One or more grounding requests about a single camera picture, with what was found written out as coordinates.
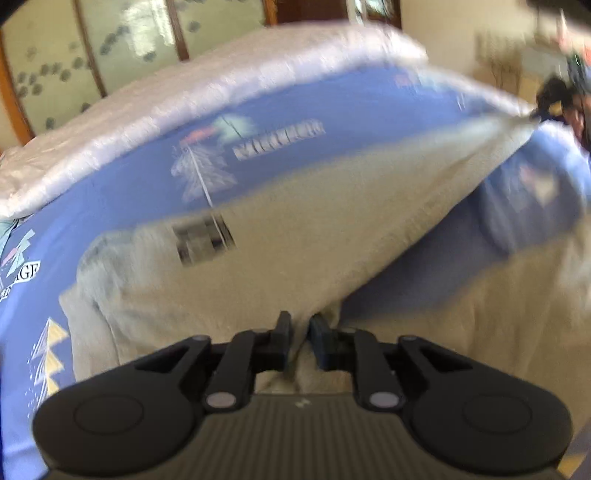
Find grey sweatpants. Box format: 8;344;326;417
60;116;590;426

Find blue patterned bed cover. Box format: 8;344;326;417
0;62;591;480

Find wooden frosted glass wardrobe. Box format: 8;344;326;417
0;0;279;146

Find lilac floral quilt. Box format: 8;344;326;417
1;22;533;221

